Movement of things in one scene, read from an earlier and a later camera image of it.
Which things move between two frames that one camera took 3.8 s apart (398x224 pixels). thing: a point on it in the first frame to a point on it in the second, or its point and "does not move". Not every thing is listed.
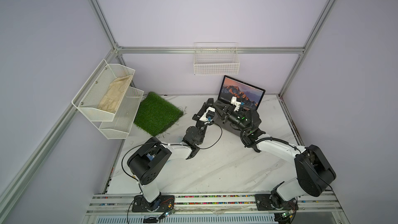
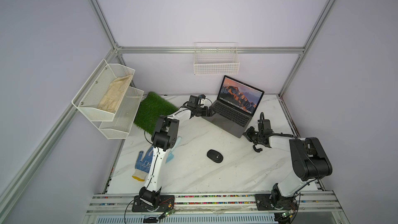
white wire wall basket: [216, 58] does not move
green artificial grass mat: [156, 115] does not move
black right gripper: [225, 114] to [246, 134]
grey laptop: [235, 96] does not move
